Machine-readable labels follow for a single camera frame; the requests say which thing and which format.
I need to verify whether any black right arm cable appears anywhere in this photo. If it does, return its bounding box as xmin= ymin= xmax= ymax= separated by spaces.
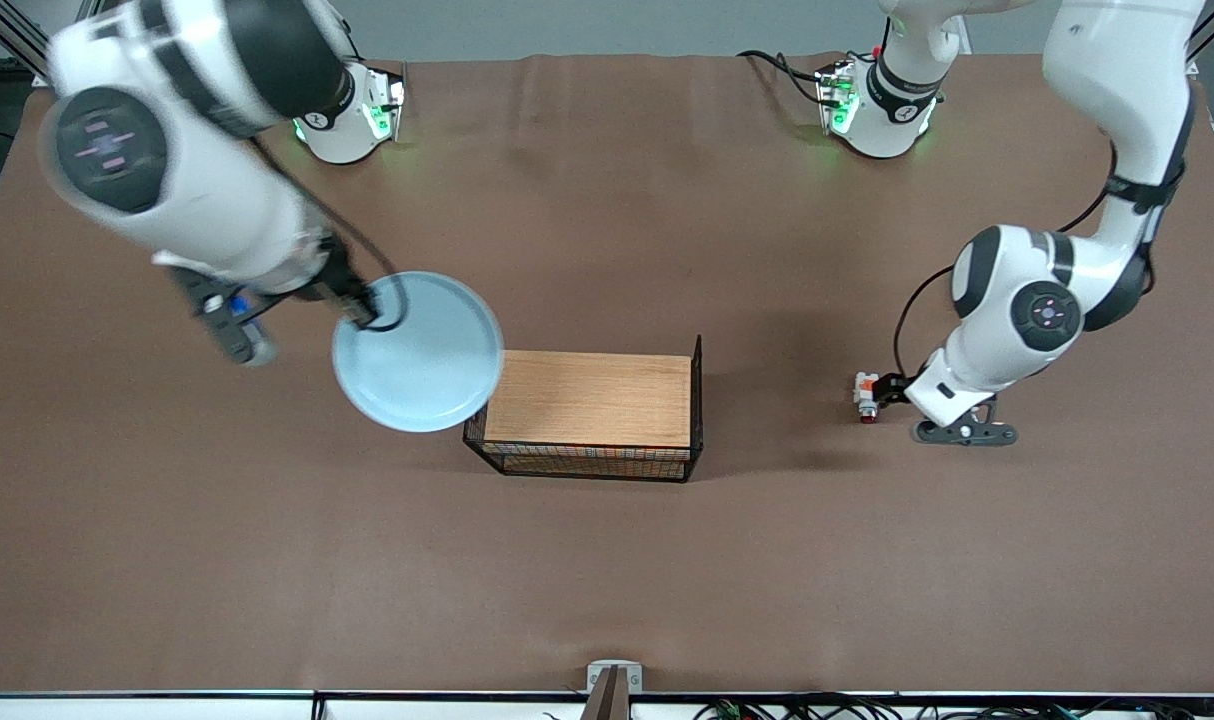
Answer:
xmin=252 ymin=135 xmax=410 ymax=333

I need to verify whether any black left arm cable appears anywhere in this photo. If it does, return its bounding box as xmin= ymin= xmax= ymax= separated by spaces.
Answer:
xmin=892 ymin=180 xmax=1118 ymax=381

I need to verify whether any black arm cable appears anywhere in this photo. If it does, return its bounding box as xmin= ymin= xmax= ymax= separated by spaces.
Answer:
xmin=892 ymin=180 xmax=1118 ymax=381
xmin=252 ymin=135 xmax=410 ymax=333

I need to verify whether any arm base control box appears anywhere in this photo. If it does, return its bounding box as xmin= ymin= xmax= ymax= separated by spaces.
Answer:
xmin=357 ymin=62 xmax=408 ymax=143
xmin=815 ymin=60 xmax=858 ymax=136

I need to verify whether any wooden board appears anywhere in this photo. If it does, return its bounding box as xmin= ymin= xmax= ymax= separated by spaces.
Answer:
xmin=484 ymin=350 xmax=693 ymax=449

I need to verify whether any aluminium frame profile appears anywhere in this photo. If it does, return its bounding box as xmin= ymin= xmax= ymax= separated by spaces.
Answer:
xmin=1172 ymin=0 xmax=1214 ymax=79
xmin=0 ymin=0 xmax=50 ymax=79

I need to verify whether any black cable bundle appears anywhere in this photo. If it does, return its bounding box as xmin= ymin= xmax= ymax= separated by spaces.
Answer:
xmin=692 ymin=692 xmax=1198 ymax=720

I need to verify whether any light blue round plate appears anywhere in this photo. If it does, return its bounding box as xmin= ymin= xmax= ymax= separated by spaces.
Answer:
xmin=332 ymin=271 xmax=505 ymax=434

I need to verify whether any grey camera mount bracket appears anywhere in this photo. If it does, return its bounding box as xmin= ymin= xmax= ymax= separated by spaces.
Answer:
xmin=586 ymin=660 xmax=644 ymax=720

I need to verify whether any black base cable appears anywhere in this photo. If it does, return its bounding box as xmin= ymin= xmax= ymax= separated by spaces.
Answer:
xmin=737 ymin=48 xmax=828 ymax=106

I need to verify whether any black wire basket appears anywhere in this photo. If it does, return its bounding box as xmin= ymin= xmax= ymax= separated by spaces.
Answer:
xmin=463 ymin=335 xmax=705 ymax=484

